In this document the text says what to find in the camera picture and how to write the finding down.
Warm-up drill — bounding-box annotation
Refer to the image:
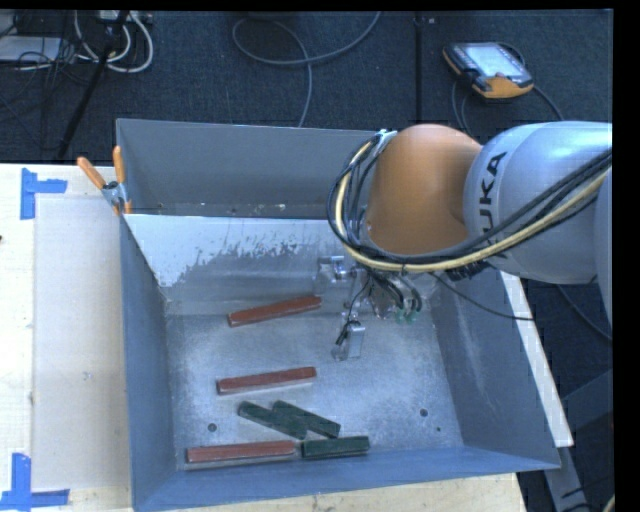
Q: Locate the pale wood flat board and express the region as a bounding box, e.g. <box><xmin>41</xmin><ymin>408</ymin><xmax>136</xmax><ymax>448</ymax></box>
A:
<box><xmin>30</xmin><ymin>192</ymin><xmax>134</xmax><ymax>494</ymax></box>

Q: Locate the dark green flat block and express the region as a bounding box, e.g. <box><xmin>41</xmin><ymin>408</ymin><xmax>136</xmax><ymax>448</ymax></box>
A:
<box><xmin>300</xmin><ymin>435</ymin><xmax>372</xmax><ymax>460</ymax></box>
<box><xmin>271</xmin><ymin>399</ymin><xmax>343</xmax><ymax>440</ymax></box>
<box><xmin>237</xmin><ymin>400</ymin><xmax>309</xmax><ymax>442</ymax></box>

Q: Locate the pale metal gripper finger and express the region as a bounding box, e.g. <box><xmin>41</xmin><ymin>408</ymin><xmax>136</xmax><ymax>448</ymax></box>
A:
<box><xmin>347</xmin><ymin>311</ymin><xmax>367</xmax><ymax>360</ymax></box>
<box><xmin>330</xmin><ymin>319</ymin><xmax>351</xmax><ymax>362</ymax></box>

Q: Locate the red-brown flat block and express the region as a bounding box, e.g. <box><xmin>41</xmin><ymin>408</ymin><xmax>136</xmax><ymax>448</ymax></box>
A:
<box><xmin>226</xmin><ymin>294</ymin><xmax>323</xmax><ymax>329</ymax></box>
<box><xmin>215</xmin><ymin>366</ymin><xmax>319</xmax><ymax>397</ymax></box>
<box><xmin>185</xmin><ymin>439</ymin><xmax>298</xmax><ymax>465</ymax></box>

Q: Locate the grey metal bin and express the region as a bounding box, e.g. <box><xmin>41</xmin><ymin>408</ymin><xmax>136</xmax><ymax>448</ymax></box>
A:
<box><xmin>114</xmin><ymin>118</ymin><xmax>563</xmax><ymax>512</ymax></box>

